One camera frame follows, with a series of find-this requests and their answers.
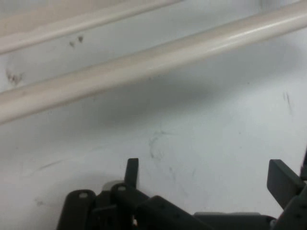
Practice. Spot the white flat rail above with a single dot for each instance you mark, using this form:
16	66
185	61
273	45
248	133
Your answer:
72	25

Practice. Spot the white cylindrical bar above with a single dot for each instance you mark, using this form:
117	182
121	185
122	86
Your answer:
153	61

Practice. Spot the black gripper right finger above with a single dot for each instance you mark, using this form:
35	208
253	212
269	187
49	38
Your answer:
285	184

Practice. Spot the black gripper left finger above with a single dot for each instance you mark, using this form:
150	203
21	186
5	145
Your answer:
112	208

